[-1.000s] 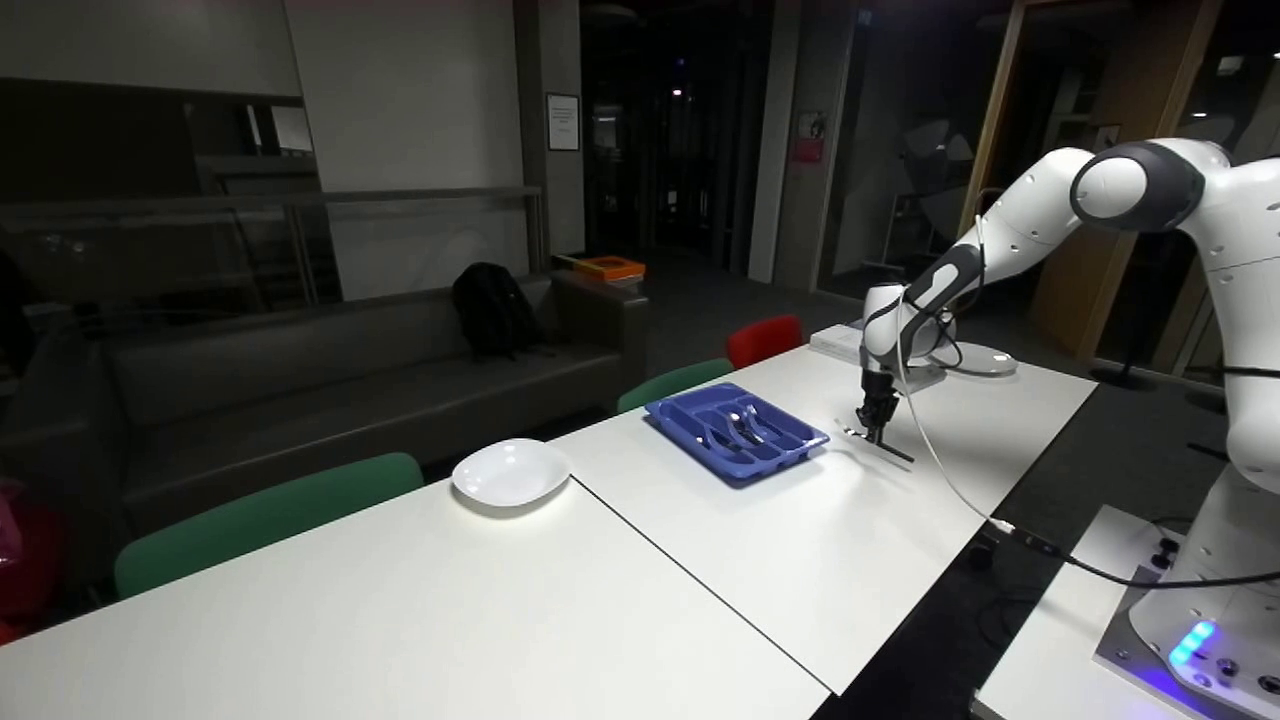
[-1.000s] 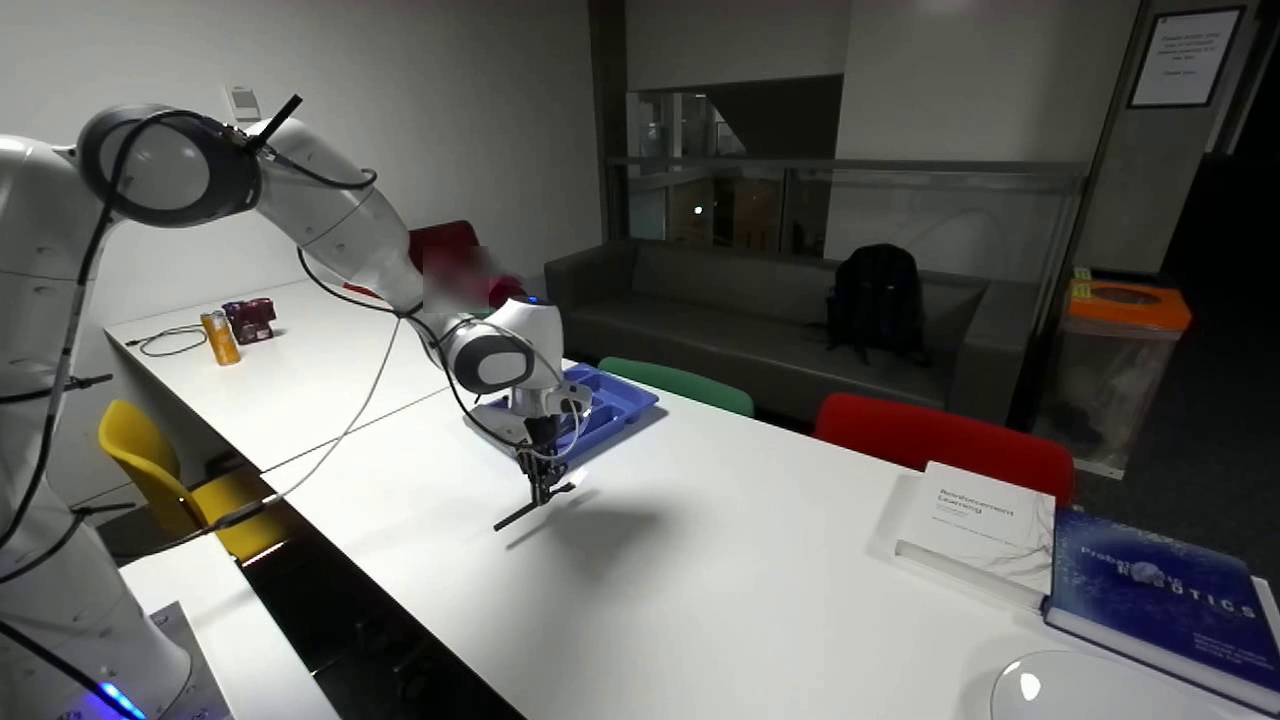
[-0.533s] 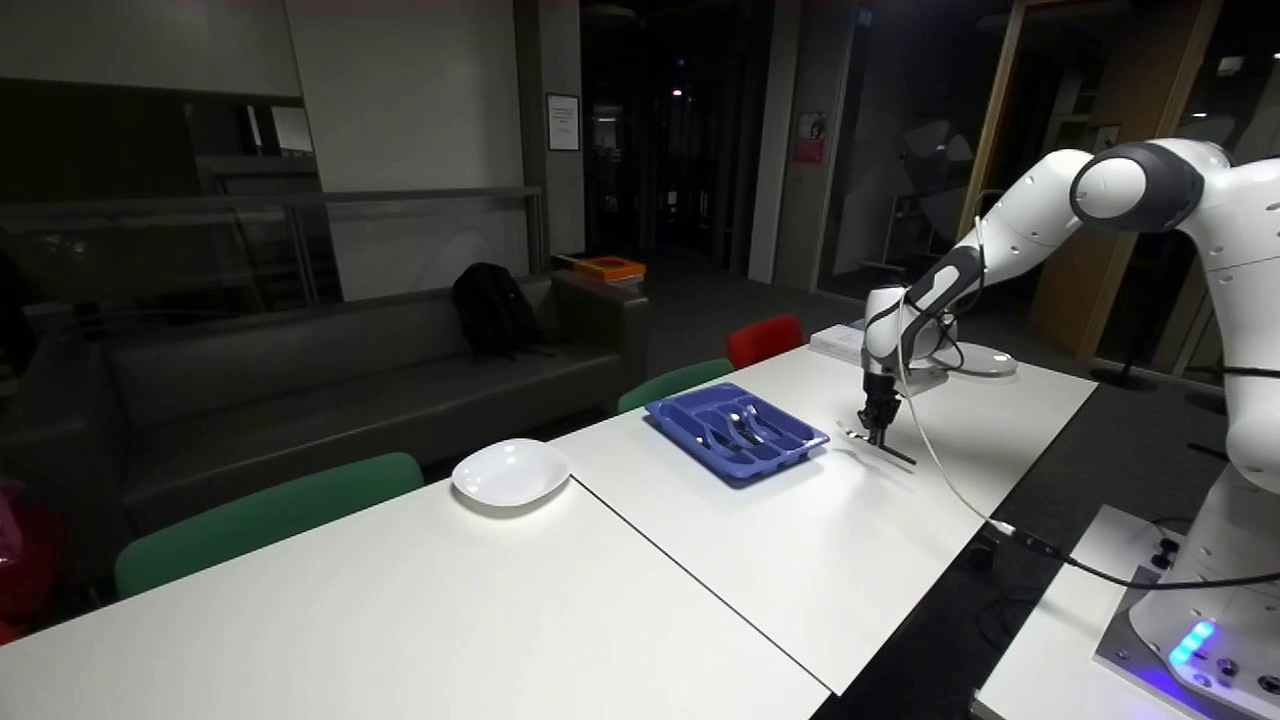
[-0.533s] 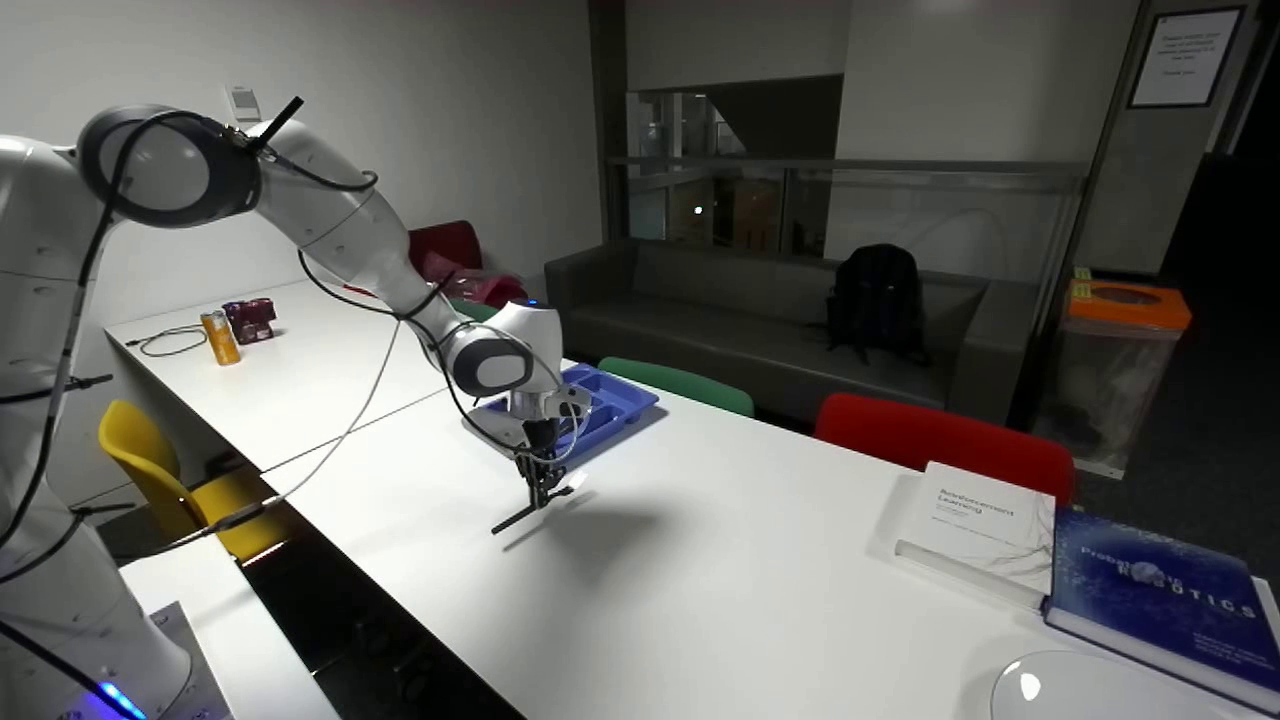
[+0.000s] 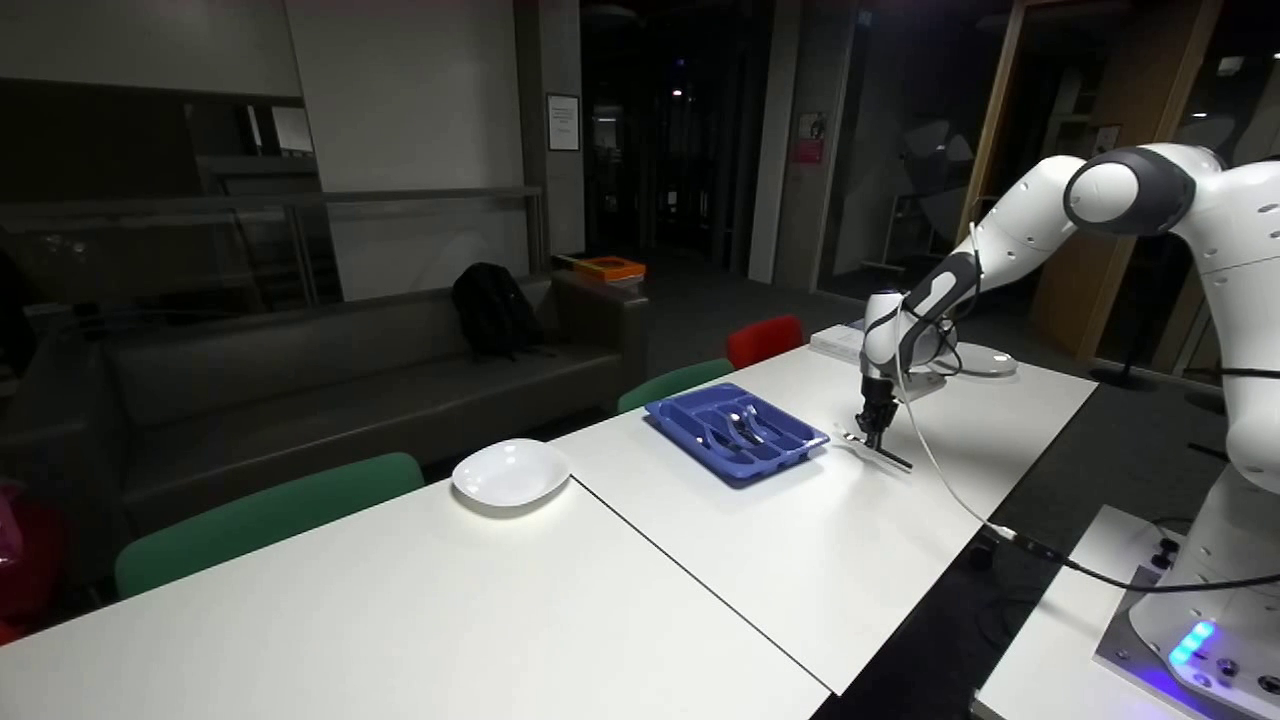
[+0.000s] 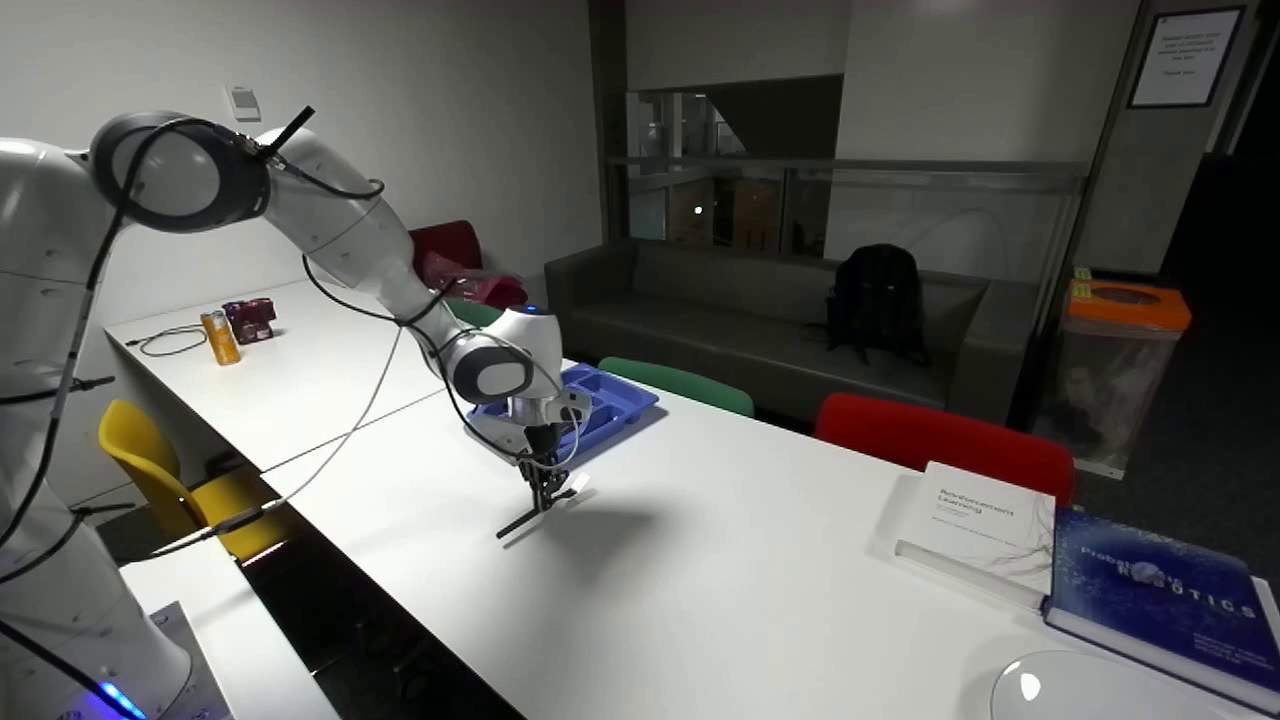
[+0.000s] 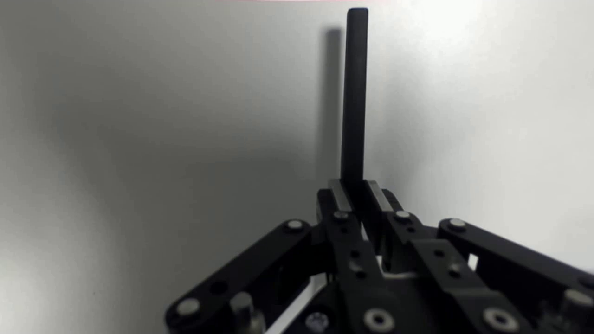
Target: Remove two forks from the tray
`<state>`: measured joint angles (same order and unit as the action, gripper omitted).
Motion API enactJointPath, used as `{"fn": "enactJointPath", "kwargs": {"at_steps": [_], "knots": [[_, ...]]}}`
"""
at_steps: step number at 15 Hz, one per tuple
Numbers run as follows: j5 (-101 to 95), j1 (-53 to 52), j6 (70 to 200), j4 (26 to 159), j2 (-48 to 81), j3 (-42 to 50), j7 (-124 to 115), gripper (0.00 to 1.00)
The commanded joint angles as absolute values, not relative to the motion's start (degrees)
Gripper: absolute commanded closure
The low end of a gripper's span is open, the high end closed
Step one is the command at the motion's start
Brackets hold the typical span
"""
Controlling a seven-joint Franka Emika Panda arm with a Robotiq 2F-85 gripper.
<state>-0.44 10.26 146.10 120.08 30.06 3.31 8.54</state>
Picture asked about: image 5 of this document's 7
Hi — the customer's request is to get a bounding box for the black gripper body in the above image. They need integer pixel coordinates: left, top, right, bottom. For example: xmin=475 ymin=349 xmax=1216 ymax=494
xmin=860 ymin=367 xmax=900 ymax=420

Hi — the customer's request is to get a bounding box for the black handled fork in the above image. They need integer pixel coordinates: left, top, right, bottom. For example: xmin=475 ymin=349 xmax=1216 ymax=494
xmin=845 ymin=428 xmax=921 ymax=471

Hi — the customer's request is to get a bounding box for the robot base box blue light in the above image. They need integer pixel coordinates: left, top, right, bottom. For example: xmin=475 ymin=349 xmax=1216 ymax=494
xmin=1091 ymin=510 xmax=1280 ymax=720

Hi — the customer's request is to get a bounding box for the blue plastic cutlery tray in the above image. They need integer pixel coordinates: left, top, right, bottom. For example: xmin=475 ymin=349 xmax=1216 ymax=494
xmin=638 ymin=380 xmax=832 ymax=491

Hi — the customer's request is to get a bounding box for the bright red chair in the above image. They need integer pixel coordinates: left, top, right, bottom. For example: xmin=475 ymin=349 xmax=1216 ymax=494
xmin=723 ymin=310 xmax=810 ymax=372

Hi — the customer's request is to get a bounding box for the green chair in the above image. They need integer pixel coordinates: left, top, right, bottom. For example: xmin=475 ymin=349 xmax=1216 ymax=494
xmin=610 ymin=350 xmax=735 ymax=414
xmin=113 ymin=449 xmax=428 ymax=598

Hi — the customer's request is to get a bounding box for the clear bin orange lid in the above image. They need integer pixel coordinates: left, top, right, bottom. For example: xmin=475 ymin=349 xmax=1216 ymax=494
xmin=553 ymin=250 xmax=654 ymax=325

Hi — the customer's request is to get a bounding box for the white round plate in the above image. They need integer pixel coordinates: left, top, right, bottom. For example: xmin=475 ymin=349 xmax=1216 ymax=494
xmin=449 ymin=437 xmax=574 ymax=516

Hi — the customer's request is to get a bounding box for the black backpack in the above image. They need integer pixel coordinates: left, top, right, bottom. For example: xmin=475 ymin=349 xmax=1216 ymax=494
xmin=449 ymin=259 xmax=543 ymax=365

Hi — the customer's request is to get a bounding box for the grey sofa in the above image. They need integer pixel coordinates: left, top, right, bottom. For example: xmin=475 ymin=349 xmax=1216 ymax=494
xmin=0 ymin=271 xmax=654 ymax=536

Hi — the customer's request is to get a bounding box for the thin grey gripper cable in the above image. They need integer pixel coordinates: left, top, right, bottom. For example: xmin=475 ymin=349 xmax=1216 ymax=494
xmin=896 ymin=331 xmax=1280 ymax=594

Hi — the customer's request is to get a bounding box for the red wall sign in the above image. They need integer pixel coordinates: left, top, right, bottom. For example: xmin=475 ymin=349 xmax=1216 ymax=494
xmin=791 ymin=113 xmax=832 ymax=171

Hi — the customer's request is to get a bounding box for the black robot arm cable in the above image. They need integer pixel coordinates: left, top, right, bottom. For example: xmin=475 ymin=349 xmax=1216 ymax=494
xmin=1190 ymin=361 xmax=1280 ymax=384

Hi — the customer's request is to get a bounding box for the white wall notice sign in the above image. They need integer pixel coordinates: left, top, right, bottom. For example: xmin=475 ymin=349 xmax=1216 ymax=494
xmin=543 ymin=91 xmax=582 ymax=153

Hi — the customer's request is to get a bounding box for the glass railing metal rail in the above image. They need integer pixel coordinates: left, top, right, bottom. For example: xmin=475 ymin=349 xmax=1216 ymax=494
xmin=0 ymin=184 xmax=543 ymax=325

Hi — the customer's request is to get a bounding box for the white paper wall notice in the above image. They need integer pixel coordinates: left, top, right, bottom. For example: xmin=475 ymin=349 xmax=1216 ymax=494
xmin=273 ymin=98 xmax=317 ymax=156

